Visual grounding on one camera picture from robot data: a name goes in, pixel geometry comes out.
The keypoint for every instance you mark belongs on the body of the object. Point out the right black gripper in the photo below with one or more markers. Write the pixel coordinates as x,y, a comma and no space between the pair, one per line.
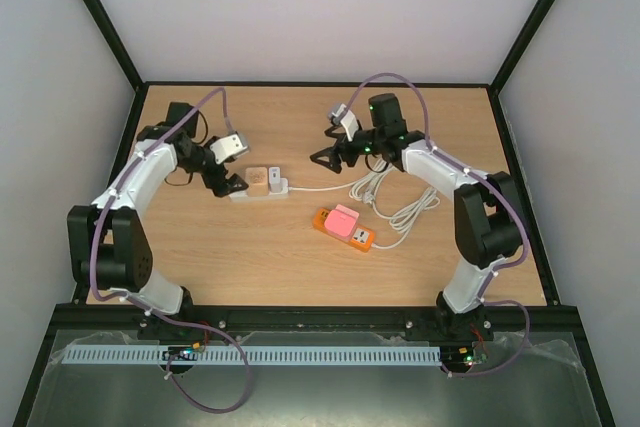
343,148

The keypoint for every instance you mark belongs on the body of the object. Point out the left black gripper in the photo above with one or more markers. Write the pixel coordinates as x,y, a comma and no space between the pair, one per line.
223,189

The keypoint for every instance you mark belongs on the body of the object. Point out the white power strip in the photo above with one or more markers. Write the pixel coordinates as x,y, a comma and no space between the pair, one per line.
241,196

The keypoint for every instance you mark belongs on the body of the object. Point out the wooden cube plug adapter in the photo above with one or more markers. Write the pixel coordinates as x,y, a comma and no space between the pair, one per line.
257,179

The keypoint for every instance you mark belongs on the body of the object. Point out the white usb charger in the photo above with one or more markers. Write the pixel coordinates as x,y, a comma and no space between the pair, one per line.
275,180

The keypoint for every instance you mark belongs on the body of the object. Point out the pink plug adapter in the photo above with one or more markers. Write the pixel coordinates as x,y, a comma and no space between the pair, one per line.
341,222

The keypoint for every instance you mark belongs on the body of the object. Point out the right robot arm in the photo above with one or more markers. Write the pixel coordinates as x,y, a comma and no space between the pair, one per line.
489,232

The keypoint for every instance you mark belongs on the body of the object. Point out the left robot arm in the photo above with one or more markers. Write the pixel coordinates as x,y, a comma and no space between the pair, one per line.
109,249

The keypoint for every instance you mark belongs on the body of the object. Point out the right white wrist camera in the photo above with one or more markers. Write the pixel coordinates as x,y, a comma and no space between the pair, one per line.
340,115

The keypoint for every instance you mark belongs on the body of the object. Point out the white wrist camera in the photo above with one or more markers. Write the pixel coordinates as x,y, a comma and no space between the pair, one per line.
229,148
340,115

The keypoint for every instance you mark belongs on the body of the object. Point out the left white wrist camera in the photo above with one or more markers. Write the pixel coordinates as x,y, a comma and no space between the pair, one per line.
229,148

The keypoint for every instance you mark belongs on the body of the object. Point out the black aluminium frame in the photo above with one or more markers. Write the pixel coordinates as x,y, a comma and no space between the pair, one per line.
553,316

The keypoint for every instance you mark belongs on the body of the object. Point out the white slotted cable duct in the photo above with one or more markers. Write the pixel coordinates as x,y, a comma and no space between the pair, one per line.
254,355

